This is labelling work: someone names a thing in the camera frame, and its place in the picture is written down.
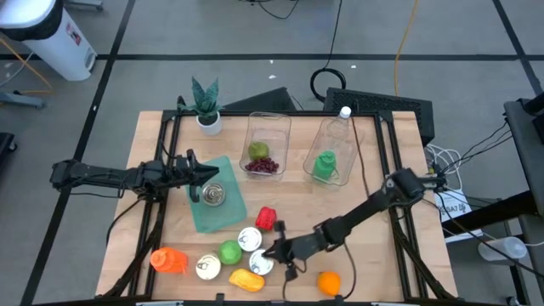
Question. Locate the green pear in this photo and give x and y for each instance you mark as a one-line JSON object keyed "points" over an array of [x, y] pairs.
{"points": [[258, 151]]}

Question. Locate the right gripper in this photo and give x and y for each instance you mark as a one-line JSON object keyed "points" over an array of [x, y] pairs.
{"points": [[302, 248]]}

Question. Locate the black table clamp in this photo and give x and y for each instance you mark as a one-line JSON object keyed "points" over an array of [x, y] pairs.
{"points": [[219, 297], [338, 299]]}

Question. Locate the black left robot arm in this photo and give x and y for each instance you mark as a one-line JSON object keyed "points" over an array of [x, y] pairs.
{"points": [[106, 176]]}

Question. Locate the white oval device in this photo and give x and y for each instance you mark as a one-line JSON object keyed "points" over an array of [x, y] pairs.
{"points": [[501, 248]]}

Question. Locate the white flat bracket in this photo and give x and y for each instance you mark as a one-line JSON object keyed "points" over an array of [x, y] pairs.
{"points": [[389, 303], [159, 303]]}

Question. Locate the yellow mango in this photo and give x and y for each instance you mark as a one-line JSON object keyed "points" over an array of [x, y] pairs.
{"points": [[246, 280]]}

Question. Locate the black metal cart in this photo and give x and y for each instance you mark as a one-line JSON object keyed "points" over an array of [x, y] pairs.
{"points": [[523, 149]]}

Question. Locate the green apple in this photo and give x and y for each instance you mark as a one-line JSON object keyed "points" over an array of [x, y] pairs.
{"points": [[230, 252]]}

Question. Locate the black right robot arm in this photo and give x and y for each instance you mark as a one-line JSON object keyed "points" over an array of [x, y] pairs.
{"points": [[370, 206]]}

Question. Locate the orange plastic bottle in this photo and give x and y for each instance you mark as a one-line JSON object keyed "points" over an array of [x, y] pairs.
{"points": [[168, 260]]}

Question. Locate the purple grape bunch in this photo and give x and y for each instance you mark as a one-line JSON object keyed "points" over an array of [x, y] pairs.
{"points": [[261, 166]]}

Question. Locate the clear bottle white cap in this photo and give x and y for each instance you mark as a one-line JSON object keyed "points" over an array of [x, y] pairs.
{"points": [[345, 111]]}

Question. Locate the green plastic bottle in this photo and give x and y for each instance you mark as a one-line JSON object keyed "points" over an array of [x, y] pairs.
{"points": [[325, 166]]}

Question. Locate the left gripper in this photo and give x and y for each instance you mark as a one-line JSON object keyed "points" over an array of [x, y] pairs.
{"points": [[180, 174]]}

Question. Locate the tuna can pull tab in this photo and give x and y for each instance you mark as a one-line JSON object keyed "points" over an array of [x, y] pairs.
{"points": [[249, 239], [259, 267], [213, 194], [207, 267]]}

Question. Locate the white trash bin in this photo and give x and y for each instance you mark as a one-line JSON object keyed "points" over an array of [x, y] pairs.
{"points": [[55, 47]]}

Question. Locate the teal plastic tray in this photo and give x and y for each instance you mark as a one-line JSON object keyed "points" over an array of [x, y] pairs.
{"points": [[225, 217]]}

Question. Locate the black aluminium frame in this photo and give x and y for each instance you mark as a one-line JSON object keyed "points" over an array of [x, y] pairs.
{"points": [[297, 114]]}

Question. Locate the black perforated computer case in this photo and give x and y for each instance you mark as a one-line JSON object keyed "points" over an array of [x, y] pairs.
{"points": [[382, 102]]}

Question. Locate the clear plastic bin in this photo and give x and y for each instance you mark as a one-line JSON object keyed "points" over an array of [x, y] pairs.
{"points": [[353, 170], [276, 127]]}

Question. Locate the grey metal stand foot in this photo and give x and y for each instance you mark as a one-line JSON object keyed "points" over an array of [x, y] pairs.
{"points": [[85, 4], [21, 100]]}

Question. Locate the orange fruit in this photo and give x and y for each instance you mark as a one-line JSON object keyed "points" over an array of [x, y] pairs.
{"points": [[329, 283]]}

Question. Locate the black flat equipment box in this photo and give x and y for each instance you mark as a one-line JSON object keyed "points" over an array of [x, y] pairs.
{"points": [[265, 102]]}

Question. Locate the black chair base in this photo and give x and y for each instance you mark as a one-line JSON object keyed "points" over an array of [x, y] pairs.
{"points": [[5, 146]]}

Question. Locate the red bell pepper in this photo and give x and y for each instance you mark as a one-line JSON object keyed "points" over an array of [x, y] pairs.
{"points": [[266, 218]]}

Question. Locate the white paper sign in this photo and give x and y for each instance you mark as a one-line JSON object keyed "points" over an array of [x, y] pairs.
{"points": [[461, 205]]}

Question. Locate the snake plant white pot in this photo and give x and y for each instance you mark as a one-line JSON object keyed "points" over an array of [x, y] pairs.
{"points": [[209, 124]]}

